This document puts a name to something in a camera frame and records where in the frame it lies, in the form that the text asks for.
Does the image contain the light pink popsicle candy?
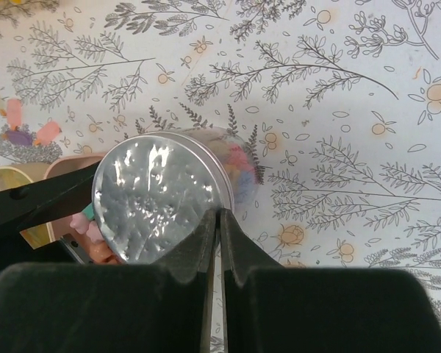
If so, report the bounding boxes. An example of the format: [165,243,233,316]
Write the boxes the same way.
[34,121,61,146]

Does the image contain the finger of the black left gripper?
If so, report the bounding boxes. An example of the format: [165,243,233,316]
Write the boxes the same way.
[0,163,98,265]

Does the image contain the beige oval candy box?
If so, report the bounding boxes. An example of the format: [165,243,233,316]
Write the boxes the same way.
[0,165,56,251]

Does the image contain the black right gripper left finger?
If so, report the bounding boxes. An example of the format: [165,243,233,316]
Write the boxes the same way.
[0,211,216,352]

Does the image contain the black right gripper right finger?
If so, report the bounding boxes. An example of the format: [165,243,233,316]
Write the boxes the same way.
[219,210,441,352]

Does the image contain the floral table mat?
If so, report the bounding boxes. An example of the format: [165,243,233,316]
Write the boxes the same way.
[0,0,441,353]

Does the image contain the pink oval candy box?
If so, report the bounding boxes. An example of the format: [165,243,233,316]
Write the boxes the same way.
[44,153,121,265]

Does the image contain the purple popsicle candy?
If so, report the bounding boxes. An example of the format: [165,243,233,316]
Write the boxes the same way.
[2,129,34,146]

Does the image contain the clear glass jar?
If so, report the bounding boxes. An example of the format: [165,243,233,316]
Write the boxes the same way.
[182,127,259,213]

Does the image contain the silver jar lid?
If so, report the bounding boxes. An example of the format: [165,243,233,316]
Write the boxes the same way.
[92,129,234,264]

